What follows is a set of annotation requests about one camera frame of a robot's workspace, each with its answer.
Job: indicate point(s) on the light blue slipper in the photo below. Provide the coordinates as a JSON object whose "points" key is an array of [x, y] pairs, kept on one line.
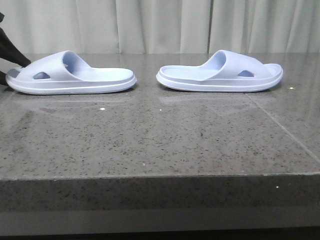
{"points": [[66, 73], [225, 71]]}

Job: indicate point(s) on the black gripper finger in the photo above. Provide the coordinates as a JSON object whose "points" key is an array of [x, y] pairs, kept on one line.
{"points": [[3, 79], [9, 52]]}

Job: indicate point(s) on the pale green curtain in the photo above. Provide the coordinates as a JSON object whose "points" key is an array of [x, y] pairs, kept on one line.
{"points": [[162, 26]]}

